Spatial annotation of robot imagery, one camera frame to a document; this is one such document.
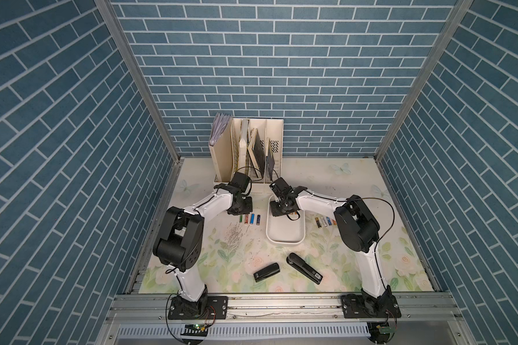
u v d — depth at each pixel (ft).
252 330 2.53
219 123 3.07
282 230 2.95
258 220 3.15
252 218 3.16
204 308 2.26
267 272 2.60
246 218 3.16
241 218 3.16
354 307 2.42
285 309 2.47
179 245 1.56
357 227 1.81
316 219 3.15
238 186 2.47
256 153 3.26
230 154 3.34
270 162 3.68
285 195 2.58
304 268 2.61
